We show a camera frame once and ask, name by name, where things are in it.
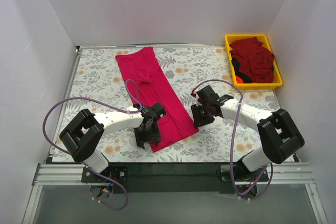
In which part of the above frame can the magenta pink t-shirt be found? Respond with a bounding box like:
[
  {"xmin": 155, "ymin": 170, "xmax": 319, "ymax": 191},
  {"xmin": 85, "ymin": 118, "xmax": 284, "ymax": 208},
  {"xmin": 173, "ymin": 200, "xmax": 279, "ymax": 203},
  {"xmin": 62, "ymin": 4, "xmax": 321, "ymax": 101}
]
[{"xmin": 115, "ymin": 47, "xmax": 198, "ymax": 152}]

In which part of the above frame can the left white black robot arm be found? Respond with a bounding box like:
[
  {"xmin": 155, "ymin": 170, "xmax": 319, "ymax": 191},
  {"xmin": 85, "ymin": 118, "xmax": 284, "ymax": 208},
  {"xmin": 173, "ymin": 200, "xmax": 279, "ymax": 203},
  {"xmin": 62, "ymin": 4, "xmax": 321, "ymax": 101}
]
[{"xmin": 59, "ymin": 103, "xmax": 166, "ymax": 182}]

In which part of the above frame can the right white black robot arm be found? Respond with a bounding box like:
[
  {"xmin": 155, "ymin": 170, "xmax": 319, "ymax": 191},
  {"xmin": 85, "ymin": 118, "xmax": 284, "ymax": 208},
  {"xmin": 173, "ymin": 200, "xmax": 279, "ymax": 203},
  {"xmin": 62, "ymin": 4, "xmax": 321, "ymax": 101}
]
[{"xmin": 191, "ymin": 85, "xmax": 305, "ymax": 181}]

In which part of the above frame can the black and orange garment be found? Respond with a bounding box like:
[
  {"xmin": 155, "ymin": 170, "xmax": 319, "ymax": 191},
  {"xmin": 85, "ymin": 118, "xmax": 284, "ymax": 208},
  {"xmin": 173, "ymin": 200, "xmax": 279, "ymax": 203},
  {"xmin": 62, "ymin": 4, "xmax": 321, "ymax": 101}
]
[{"xmin": 230, "ymin": 58, "xmax": 275, "ymax": 84}]

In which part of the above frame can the dark red t-shirt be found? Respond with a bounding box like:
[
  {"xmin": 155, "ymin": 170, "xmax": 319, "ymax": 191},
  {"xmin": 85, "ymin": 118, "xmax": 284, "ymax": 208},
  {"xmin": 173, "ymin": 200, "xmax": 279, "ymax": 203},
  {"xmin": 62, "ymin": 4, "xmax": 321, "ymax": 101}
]
[{"xmin": 230, "ymin": 37, "xmax": 275, "ymax": 67}]

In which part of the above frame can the yellow plastic bin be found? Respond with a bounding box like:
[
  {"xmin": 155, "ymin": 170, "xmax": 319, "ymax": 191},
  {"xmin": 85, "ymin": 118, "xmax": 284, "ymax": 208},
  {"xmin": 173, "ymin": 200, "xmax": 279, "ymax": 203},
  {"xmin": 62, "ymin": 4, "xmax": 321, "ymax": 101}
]
[{"xmin": 224, "ymin": 34, "xmax": 283, "ymax": 90}]

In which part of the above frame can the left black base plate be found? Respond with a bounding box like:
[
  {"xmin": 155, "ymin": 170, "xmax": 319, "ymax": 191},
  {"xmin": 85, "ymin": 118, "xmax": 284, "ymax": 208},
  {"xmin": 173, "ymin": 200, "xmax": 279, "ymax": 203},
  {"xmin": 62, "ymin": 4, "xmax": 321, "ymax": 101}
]
[{"xmin": 81, "ymin": 166, "xmax": 128, "ymax": 183}]

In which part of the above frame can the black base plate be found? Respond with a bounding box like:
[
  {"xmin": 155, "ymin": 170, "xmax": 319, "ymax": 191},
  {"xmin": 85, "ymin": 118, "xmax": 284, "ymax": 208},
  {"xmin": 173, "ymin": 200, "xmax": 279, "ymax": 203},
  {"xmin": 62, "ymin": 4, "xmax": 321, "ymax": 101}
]
[
  {"xmin": 81, "ymin": 166, "xmax": 128, "ymax": 183},
  {"xmin": 215, "ymin": 165, "xmax": 269, "ymax": 183}
]

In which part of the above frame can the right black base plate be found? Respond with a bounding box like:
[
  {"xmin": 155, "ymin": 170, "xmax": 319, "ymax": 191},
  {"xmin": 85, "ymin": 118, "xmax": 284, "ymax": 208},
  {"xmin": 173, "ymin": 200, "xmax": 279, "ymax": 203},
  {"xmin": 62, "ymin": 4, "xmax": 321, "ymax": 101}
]
[{"xmin": 215, "ymin": 165, "xmax": 269, "ymax": 183}]

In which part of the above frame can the aluminium frame rail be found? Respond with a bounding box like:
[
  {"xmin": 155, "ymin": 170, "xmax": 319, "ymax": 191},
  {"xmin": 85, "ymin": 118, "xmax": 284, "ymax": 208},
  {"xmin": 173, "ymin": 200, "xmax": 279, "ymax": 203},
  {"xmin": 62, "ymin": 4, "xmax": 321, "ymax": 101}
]
[{"xmin": 23, "ymin": 163, "xmax": 328, "ymax": 223}]

